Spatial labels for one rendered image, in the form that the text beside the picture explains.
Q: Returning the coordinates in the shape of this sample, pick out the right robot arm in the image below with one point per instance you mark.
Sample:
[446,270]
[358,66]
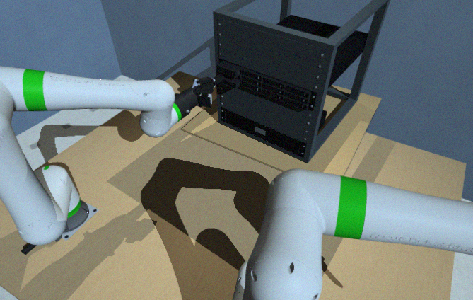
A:
[303,205]

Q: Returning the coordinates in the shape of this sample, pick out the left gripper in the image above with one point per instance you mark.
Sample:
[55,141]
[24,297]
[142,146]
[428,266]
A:
[191,93]

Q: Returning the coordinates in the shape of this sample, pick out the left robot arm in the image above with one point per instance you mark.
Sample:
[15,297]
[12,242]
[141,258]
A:
[40,208]

